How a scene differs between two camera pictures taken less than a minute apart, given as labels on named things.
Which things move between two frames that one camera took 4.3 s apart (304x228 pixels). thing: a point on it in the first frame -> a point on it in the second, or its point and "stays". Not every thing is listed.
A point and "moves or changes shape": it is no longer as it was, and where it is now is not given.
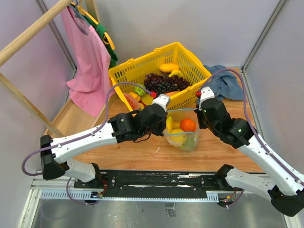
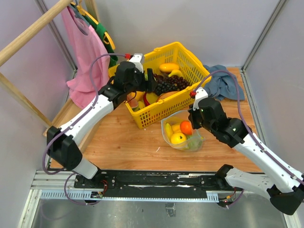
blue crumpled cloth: x=224 y=83 stays
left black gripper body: x=158 y=129 -> x=139 y=83
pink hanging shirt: x=90 y=85 stays
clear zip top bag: x=182 y=128 moves or changes shape
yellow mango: x=168 y=67 stays
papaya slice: x=171 y=93 stays
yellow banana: x=169 y=123 -> x=169 y=131
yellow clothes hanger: x=106 y=39 stays
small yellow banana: x=175 y=72 stays
